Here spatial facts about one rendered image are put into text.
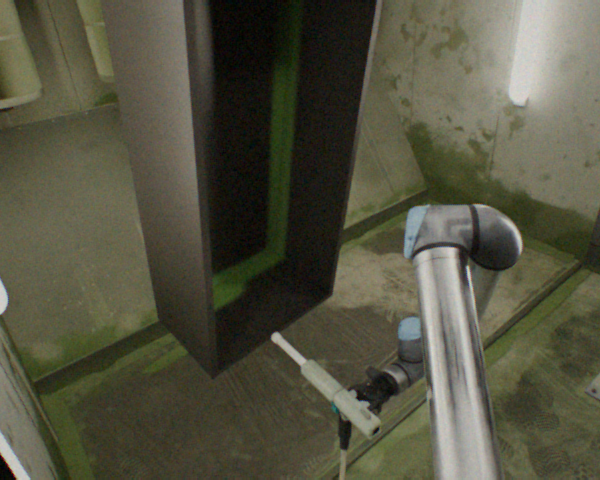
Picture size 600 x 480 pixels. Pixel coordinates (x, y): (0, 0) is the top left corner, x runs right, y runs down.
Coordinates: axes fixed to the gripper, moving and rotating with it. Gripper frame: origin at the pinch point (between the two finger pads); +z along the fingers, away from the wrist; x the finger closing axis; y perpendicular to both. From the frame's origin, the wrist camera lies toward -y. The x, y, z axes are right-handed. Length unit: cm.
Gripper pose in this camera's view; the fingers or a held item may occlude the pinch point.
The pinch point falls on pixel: (342, 410)
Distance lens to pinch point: 144.1
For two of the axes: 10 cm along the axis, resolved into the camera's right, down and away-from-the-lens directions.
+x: -6.2, -3.8, 6.9
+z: -7.9, 2.8, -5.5
